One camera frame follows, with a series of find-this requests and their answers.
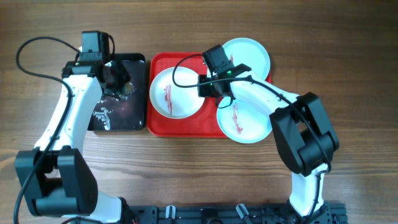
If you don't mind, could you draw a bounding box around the light blue near plate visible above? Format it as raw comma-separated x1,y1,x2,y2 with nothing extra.
216,97,272,144

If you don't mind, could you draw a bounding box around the light blue plate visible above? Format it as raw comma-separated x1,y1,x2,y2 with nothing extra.
223,37,271,83
216,97,272,144

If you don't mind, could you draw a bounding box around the black tray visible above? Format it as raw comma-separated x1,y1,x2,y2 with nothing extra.
88,53,148,131

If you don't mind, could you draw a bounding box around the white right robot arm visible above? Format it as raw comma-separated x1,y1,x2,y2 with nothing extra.
198,64,339,223

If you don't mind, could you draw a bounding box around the light blue far plate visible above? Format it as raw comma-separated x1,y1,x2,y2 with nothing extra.
223,37,271,83

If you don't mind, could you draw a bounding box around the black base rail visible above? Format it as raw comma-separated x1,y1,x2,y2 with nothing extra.
131,202,348,224

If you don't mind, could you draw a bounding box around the white plate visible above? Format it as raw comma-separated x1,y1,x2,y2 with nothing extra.
149,67,205,119

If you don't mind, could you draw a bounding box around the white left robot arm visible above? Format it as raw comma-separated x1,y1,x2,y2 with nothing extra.
13,60,135,223

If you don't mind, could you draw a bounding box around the green yellow sponge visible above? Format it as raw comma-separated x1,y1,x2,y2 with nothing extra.
121,82,135,95

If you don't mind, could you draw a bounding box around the red tray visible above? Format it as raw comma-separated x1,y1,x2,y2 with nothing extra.
146,52,273,138

